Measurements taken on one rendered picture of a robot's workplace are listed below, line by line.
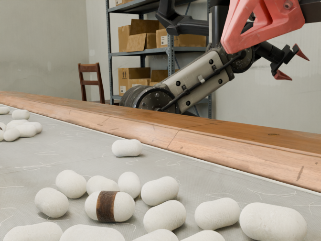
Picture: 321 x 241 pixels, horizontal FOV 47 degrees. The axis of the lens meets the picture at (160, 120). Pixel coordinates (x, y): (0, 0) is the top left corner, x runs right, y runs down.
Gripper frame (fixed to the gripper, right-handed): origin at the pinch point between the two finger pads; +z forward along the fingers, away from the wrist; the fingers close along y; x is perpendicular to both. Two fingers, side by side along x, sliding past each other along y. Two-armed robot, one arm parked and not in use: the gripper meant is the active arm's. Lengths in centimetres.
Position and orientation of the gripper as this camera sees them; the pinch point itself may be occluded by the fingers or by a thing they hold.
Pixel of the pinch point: (231, 41)
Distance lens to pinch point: 32.3
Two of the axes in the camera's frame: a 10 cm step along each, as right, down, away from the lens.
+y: 5.8, 1.1, -8.1
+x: 5.3, 7.0, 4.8
